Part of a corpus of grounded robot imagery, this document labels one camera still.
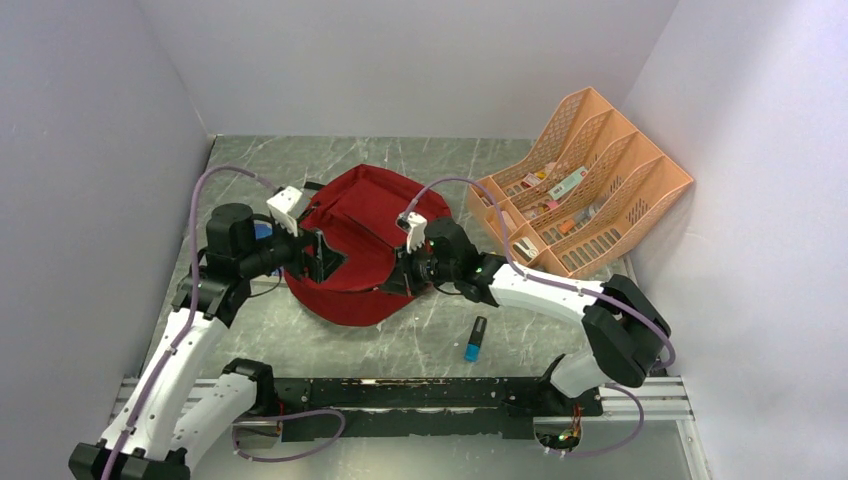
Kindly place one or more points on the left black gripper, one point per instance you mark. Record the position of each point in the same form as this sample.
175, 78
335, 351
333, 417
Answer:
327, 259

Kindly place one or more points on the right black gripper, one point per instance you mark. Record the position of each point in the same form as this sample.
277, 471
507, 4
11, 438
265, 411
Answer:
403, 277

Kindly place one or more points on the red student backpack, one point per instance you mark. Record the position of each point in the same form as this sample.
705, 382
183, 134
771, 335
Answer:
357, 213

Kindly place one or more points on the blue Jane Eyre book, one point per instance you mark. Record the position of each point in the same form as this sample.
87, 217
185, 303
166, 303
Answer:
262, 230

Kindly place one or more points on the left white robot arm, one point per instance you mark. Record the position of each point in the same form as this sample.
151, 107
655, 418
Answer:
192, 331

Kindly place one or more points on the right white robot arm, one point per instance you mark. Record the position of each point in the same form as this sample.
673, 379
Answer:
624, 332

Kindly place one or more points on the blue black highlighter marker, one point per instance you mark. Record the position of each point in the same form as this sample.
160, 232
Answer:
474, 343

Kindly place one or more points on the pink eraser in organizer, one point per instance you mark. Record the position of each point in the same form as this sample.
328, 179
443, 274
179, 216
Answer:
510, 224

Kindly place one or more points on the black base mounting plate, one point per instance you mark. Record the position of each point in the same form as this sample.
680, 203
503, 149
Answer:
382, 408

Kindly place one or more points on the orange capped small item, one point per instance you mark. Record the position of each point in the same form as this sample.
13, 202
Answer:
567, 226

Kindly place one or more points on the white green box in organizer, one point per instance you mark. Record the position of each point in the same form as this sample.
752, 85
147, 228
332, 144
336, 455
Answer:
566, 185

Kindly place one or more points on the orange plastic file organizer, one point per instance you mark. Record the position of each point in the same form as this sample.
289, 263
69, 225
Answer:
630, 185

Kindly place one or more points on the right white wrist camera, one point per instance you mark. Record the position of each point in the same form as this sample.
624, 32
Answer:
414, 225

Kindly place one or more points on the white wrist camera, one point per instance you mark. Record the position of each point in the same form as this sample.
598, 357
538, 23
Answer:
285, 207
414, 225

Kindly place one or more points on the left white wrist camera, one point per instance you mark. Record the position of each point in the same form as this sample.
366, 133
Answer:
285, 207

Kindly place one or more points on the aluminium rail frame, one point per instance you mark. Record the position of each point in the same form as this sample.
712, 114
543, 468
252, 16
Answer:
659, 399

